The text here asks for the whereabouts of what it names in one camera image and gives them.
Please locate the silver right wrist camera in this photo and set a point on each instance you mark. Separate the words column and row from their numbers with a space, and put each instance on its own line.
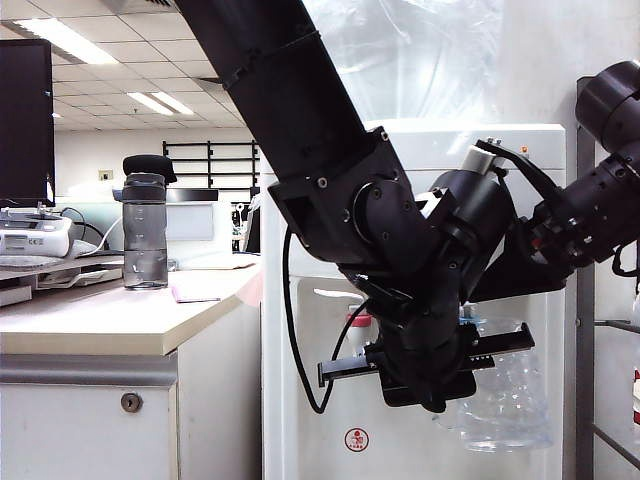
column 475, row 160

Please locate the black computer monitor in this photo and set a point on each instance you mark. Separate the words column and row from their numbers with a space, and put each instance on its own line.
column 25, row 125

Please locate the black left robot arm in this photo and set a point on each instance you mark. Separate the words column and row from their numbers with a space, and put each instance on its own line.
column 300, row 100

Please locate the plastic-wrapped water jug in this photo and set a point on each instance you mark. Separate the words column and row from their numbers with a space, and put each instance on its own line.
column 425, row 60

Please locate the ceiling air vent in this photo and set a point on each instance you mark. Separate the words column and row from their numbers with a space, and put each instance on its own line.
column 207, row 80

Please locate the long ceiling light panel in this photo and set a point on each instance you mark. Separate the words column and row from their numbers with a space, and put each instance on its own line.
column 67, row 42

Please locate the red-collared hot water tap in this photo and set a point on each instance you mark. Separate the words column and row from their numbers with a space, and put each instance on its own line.
column 357, row 337

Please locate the wall socket plate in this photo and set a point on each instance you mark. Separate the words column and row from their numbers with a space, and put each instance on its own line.
column 105, row 175

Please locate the white desk partition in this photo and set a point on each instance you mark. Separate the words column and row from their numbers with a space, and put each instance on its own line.
column 200, row 252

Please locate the white water dispenser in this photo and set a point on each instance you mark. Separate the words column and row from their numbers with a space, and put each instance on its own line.
column 425, row 450

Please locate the short ceiling light panel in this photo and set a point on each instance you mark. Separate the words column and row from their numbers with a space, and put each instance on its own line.
column 148, row 103
column 171, row 102

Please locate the small black screen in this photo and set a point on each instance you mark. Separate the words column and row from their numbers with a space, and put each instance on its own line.
column 192, row 195

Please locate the pink paper booklet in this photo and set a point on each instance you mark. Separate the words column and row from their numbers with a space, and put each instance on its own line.
column 194, row 293

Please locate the dark metal shelf rack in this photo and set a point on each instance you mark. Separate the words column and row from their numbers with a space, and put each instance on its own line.
column 582, row 350

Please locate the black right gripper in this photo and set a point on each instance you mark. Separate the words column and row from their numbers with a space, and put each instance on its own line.
column 525, row 270

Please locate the white grey remote controller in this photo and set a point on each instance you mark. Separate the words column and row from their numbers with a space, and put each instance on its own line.
column 30, row 240

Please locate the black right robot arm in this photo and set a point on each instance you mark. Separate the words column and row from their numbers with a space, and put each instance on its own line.
column 610, row 100

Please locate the blue-collared cold water tap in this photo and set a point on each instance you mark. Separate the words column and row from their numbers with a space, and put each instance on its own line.
column 469, row 314

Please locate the clear plastic mug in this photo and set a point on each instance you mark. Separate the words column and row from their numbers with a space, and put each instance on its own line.
column 505, row 415

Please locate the dark grey sports bottle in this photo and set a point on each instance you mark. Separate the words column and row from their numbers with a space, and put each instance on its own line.
column 144, row 235

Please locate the black wall shelf frame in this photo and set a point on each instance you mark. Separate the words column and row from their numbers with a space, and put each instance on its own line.
column 210, row 160

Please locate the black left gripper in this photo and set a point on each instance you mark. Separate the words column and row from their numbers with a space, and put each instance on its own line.
column 425, row 375

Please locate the black chair headrest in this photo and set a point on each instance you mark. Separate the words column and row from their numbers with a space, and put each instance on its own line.
column 148, row 164

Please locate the white desk cabinet with lock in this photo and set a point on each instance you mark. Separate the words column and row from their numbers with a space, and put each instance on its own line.
column 75, row 435

